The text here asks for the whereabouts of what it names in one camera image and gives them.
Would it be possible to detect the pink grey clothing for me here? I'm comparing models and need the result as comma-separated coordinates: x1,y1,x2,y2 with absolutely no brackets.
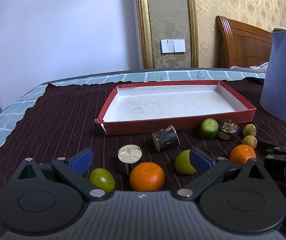
229,62,269,70

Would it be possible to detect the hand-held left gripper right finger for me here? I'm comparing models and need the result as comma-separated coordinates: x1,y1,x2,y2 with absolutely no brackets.
177,147,266,200

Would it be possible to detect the large orange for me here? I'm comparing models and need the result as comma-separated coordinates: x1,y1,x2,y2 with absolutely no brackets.
129,162,165,192

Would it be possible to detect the green cucumber piece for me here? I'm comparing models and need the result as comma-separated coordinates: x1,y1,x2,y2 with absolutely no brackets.
199,118,219,140

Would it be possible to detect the short thick sugarcane piece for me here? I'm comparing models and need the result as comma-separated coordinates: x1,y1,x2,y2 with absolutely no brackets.
117,144,143,177

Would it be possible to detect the wooden headboard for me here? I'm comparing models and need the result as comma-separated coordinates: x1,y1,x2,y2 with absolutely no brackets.
215,15,273,68

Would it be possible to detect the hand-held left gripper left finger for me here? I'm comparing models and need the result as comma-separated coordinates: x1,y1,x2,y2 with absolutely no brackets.
17,148,108,200

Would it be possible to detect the round green fruit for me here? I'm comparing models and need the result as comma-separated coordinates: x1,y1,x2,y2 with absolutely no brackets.
175,149,197,175

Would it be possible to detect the mottled dark sugarcane piece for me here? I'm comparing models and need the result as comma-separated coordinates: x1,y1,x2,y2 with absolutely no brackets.
217,120,239,140

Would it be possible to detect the blue checked sheet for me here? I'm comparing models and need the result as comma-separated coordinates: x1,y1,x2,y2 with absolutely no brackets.
0,69,267,167

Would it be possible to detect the white wall light switch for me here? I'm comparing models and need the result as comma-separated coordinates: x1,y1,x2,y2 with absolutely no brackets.
174,39,186,53
160,39,175,54

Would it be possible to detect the gold framed wall panel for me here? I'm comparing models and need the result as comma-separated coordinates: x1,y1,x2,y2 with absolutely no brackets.
134,0,199,69

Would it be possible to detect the small yellow fruit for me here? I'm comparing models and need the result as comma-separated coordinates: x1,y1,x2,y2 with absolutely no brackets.
243,124,257,137
241,135,258,148

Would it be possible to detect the oval green fruit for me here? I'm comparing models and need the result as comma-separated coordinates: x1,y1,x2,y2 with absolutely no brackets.
89,168,115,193

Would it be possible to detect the small orange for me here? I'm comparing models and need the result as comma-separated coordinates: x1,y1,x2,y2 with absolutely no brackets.
229,144,257,164

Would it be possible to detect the red cardboard box tray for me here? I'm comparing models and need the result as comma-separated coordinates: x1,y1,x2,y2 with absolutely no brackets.
94,79,257,136

